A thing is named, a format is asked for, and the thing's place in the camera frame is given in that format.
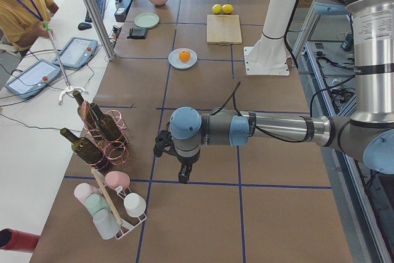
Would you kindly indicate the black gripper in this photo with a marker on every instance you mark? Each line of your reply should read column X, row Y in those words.
column 186, row 162

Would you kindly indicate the orange mandarin fruit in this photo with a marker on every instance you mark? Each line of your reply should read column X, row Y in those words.
column 184, row 55

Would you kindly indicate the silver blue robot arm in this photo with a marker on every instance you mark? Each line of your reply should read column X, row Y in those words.
column 365, row 136

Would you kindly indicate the light blue plate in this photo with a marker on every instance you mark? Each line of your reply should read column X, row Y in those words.
column 174, row 61

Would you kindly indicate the light green plate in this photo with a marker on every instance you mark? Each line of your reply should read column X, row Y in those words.
column 146, row 20

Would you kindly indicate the grey white cup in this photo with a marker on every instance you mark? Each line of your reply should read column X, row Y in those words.
column 106, row 224

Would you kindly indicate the mint green cup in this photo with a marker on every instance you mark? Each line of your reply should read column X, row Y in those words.
column 95, row 203

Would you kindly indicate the pale pink cup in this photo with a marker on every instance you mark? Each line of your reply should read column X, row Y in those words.
column 83, row 190

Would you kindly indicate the dark green wine bottle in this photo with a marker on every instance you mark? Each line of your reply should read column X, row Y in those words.
column 87, row 151

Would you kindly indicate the metal reaching stick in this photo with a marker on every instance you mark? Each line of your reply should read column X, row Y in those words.
column 68, row 88

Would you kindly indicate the dark grey folded cloth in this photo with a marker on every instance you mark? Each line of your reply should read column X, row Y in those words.
column 137, row 33

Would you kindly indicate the bamboo cutting board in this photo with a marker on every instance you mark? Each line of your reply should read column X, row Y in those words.
column 223, row 30

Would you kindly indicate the yellow lemon near board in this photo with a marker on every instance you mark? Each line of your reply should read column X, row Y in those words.
column 217, row 9

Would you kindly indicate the yellow lemon far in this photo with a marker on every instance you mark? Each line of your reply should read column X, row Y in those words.
column 227, row 9

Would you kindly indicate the blue teach pendant tablet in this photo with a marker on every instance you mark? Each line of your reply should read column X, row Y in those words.
column 34, row 79

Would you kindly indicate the black computer mouse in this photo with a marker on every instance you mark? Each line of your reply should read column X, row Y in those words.
column 84, row 26

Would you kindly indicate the red cylinder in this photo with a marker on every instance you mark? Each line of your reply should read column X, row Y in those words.
column 16, row 240

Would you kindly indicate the black keyboard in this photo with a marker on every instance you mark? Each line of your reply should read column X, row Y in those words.
column 101, row 6

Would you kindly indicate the person in yellow shirt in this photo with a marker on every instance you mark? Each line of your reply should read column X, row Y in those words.
column 22, row 21

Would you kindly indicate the white wire cup rack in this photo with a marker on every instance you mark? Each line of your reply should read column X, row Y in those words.
column 115, row 200

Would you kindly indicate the copper wire bottle rack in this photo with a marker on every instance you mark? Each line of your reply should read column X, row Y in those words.
column 116, row 155

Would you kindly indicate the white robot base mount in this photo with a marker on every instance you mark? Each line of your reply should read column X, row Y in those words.
column 268, row 56

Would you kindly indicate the aluminium frame post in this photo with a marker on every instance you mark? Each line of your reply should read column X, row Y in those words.
column 100, row 28

